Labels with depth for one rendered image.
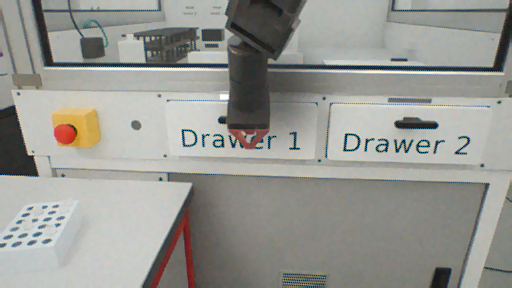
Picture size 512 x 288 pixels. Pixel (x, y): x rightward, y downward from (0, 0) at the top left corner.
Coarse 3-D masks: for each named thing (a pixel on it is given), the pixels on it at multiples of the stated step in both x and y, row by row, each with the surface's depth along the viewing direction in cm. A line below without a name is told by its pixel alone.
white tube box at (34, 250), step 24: (24, 216) 53; (48, 216) 52; (72, 216) 53; (0, 240) 47; (24, 240) 47; (48, 240) 47; (72, 240) 53; (0, 264) 45; (24, 264) 46; (48, 264) 47
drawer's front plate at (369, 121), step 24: (336, 120) 64; (360, 120) 64; (384, 120) 63; (456, 120) 62; (480, 120) 62; (336, 144) 66; (360, 144) 66; (408, 144) 65; (432, 144) 64; (456, 144) 64; (480, 144) 64
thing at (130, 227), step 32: (0, 192) 67; (32, 192) 67; (64, 192) 67; (96, 192) 67; (128, 192) 67; (160, 192) 67; (192, 192) 71; (0, 224) 57; (96, 224) 57; (128, 224) 57; (160, 224) 57; (96, 256) 49; (128, 256) 49; (160, 256) 52
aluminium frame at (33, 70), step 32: (0, 0) 63; (32, 0) 63; (0, 32) 65; (32, 32) 64; (32, 64) 67; (64, 64) 67; (96, 64) 67; (128, 64) 66; (160, 64) 66; (192, 64) 66; (224, 64) 65; (288, 64) 64; (480, 96) 62
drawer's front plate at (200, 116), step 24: (168, 120) 67; (192, 120) 66; (216, 120) 66; (288, 120) 65; (312, 120) 65; (168, 144) 69; (216, 144) 68; (264, 144) 67; (288, 144) 67; (312, 144) 66
